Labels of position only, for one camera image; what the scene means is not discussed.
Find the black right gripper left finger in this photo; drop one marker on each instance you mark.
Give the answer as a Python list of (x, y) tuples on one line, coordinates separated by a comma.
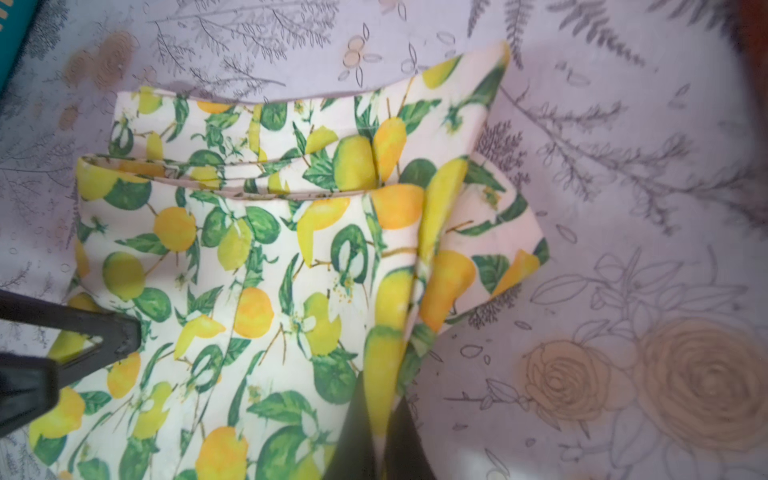
[(354, 457)]

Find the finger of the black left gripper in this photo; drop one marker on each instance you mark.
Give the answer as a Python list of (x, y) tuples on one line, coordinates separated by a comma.
[(29, 389), (119, 334)]

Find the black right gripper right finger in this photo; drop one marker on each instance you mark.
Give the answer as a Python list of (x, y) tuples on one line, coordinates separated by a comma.
[(405, 458)]

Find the lemon print skirt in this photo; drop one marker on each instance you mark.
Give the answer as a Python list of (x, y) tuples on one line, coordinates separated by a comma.
[(282, 260)]

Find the red plaid skirt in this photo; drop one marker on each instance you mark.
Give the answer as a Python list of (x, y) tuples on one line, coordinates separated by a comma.
[(753, 33)]

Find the teal plastic basket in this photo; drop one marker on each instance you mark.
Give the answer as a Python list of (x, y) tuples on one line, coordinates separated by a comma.
[(16, 20)]

